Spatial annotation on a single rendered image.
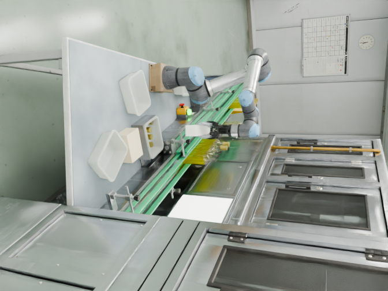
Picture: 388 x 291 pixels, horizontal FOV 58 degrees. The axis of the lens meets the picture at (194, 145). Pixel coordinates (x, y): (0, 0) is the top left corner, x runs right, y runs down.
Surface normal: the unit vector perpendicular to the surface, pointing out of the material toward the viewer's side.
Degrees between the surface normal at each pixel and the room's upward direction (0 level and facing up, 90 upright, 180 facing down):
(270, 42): 90
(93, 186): 0
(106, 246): 90
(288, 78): 90
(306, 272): 90
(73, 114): 0
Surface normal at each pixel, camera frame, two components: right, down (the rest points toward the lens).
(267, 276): -0.14, -0.91
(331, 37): -0.36, 0.42
